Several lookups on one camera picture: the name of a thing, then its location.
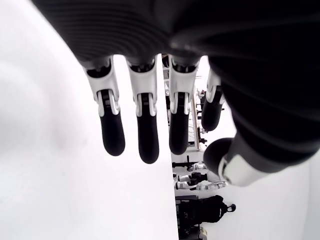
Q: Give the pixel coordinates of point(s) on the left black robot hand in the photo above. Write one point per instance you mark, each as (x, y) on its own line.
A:
(200, 30)

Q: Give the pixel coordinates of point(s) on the white framed panel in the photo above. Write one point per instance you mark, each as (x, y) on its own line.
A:
(166, 86)

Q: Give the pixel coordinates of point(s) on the black equipment stand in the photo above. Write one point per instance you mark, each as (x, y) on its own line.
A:
(200, 107)

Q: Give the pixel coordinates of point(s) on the pale beige board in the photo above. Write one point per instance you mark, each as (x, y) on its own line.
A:
(196, 135)

